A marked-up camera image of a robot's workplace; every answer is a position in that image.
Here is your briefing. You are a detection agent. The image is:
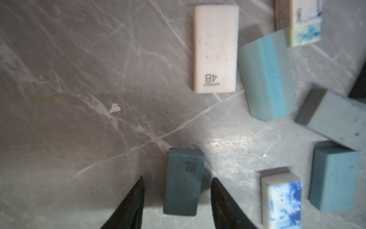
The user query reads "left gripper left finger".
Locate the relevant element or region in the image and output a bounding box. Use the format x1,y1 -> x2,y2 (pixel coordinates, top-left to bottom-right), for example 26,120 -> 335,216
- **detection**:
101,176 -> 145,229

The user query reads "black eraser middle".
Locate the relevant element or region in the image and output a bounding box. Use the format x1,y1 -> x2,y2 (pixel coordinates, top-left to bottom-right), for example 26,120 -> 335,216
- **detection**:
348,64 -> 366,100

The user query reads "teal eraser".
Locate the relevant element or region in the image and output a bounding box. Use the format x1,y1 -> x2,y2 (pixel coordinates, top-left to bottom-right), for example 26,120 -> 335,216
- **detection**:
163,148 -> 205,216
238,30 -> 297,122
308,141 -> 361,212

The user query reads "white eraser small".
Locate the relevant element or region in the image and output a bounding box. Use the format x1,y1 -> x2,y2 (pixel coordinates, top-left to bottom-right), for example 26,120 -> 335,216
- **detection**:
274,0 -> 323,48

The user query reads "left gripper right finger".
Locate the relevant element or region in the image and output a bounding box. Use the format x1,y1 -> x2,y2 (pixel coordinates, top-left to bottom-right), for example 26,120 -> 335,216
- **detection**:
211,177 -> 257,229

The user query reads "white blue printed eraser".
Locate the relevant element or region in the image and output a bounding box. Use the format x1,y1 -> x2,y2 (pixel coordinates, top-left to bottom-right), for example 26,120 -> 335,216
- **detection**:
261,173 -> 302,229

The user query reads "grey eraser middle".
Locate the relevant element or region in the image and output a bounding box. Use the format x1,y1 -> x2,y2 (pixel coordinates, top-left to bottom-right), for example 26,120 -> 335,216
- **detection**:
295,88 -> 366,151

